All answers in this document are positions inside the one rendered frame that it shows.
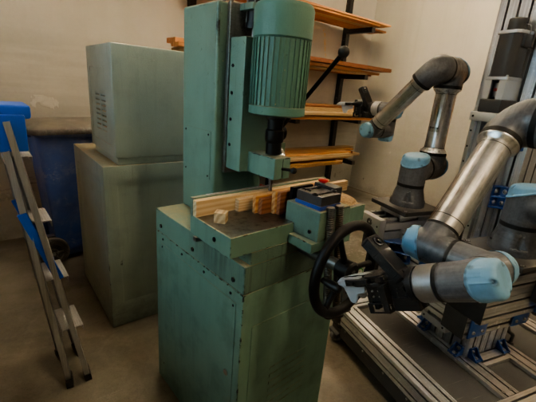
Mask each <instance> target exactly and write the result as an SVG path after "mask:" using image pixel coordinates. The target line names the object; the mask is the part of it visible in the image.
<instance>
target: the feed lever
mask: <svg viewBox="0 0 536 402"><path fill-rule="evenodd" d="M349 53H350V50H349V47H348V46H346V45H343V46H341V47H340V48H339V50H338V56H337V57H336V58H335V60H334V61H333V62H332V64H331V65H330V66H329V67H328V68H327V70H326V71H324V73H323V74H322V75H321V77H320V78H319V79H318V80H317V82H316V83H315V84H314V85H313V87H312V88H311V89H310V90H309V91H308V93H307V94H306V101H307V99H308V98H309V97H310V96H311V94H312V93H313V92H314V91H315V89H316V88H317V87H318V86H319V84H320V83H322V82H323V80H324V79H325V78H326V77H327V75H328V74H329V73H330V72H331V70H332V69H333V68H334V67H335V65H336V64H337V63H338V62H339V60H340V59H342V58H346V57H347V56H348V55H349ZM290 119H291V118H286V119H285V120H284V124H283V130H284V139H285V138H286V135H287V131H286V127H285V126H286V124H287V123H288V122H289V121H290Z"/></svg>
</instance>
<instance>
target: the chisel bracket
mask: <svg viewBox="0 0 536 402"><path fill-rule="evenodd" d="M282 168H290V157H288V156H282V155H278V156H275V155H268V154H266V151H265V150H259V151H248V163H247V171H249V172H252V173H254V174H256V175H260V176H263V177H266V178H267V179H268V180H269V181H274V180H277V179H288V178H289V174H290V172H289V171H282Z"/></svg>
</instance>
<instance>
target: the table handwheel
mask: <svg viewBox="0 0 536 402"><path fill-rule="evenodd" d="M354 231H363V232H364V233H365V234H366V236H367V237H369V236H371V235H376V232H375V230H374V229H373V227H372V226H371V225H370V224H369V223H367V222H365V221H361V220H355V221H352V222H349V223H346V224H344V225H343V226H341V227H339V228H338V229H337V230H336V231H335V232H334V233H333V234H332V235H331V236H330V237H329V238H328V240H327V241H326V242H325V244H324V246H323V247H322V248H321V250H320V251H318V252H315V253H313V254H309V253H307V252H306V251H304V250H302V249H300V248H298V252H299V253H301V254H303V255H305V256H307V257H309V258H311V259H313V260H314V261H315V263H314V264H313V269H312V271H311V275H310V279H309V300H310V304H311V306H312V308H313V310H314V311H315V312H316V313H317V314H318V315H319V316H321V317H325V318H333V317H338V316H340V315H342V314H343V313H345V312H346V311H348V310H349V309H350V308H351V307H353V306H354V304H355V303H352V302H351V301H350V299H349V297H347V298H346V299H345V300H344V301H343V302H342V303H341V304H339V305H336V306H334V307H332V308H330V306H331V304H332V302H333V299H334V298H335V296H336V293H334V292H333V291H331V293H330V294H329V296H328V298H327V300H326V301H325V304H324V305H322V303H321V299H320V283H321V276H322V273H323V270H324V269H325V266H326V267H328V268H330V269H331V270H333V273H334V275H335V276H336V277H337V278H338V279H337V281H336V282H338V280H339V279H340V278H343V277H344V276H348V275H351V274H358V270H359V269H360V268H362V267H365V270H364V272H365V271H370V270H375V267H376V262H375V260H374V259H373V258H372V257H371V256H370V255H368V259H367V260H366V261H363V262H359V263H356V262H353V261H351V260H349V259H347V256H346V252H345V243H344V237H345V236H347V235H349V234H350V233H352V232H354ZM337 245H338V246H339V251H340V256H341V258H340V259H338V258H335V257H333V256H330V255H331V254H332V252H333V250H334V249H335V248H336V246H337Z"/></svg>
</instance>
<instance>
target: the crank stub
mask: <svg viewBox="0 0 536 402"><path fill-rule="evenodd" d="M321 283H322V284H323V285H324V286H326V287H327V288H328V289H330V290H331V291H333V292H334V293H336V294H338V293H340V292H341V291H342V287H341V286H340V285H338V283H337V282H335V281H333V280H330V279H328V278H324V277H323V278H322V279H321Z"/></svg>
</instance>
